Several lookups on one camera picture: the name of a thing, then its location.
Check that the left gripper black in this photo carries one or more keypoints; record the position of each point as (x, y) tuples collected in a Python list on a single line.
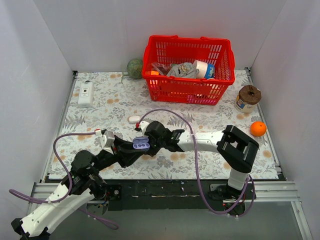
[(120, 152)]

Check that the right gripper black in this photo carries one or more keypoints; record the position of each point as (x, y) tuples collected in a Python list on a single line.
[(155, 141)]

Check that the purple earbud charging case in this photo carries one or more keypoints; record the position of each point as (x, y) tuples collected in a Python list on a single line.
[(141, 143)]

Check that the white earbud charging case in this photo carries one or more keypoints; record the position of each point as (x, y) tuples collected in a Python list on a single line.
[(134, 119)]

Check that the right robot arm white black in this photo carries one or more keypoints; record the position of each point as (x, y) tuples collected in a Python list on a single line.
[(237, 148)]

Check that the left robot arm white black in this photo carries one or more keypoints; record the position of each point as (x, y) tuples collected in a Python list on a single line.
[(82, 184)]

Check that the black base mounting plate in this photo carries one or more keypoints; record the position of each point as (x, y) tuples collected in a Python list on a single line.
[(172, 194)]

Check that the small orange item in basket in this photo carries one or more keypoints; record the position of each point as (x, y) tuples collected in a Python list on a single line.
[(152, 73)]

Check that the white rectangular device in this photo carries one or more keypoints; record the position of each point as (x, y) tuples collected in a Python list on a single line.
[(86, 95)]

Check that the dark red snack packet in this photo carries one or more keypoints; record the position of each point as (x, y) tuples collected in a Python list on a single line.
[(162, 69)]

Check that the red plastic shopping basket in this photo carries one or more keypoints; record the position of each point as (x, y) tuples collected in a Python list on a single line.
[(171, 50)]

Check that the green round melon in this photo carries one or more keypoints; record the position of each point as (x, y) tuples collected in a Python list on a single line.
[(134, 68)]

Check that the blue white paper roll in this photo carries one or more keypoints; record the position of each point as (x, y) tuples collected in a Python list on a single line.
[(204, 70)]

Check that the brown lidded jar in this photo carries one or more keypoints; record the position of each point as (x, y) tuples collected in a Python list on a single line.
[(247, 99)]

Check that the orange fruit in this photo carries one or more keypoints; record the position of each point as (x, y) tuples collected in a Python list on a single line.
[(258, 129)]

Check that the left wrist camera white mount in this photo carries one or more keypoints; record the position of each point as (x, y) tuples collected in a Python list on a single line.
[(106, 138)]

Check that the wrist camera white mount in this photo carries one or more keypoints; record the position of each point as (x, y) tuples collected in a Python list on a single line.
[(106, 138), (141, 126)]

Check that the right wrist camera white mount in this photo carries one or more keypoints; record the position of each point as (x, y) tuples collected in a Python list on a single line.
[(141, 126)]

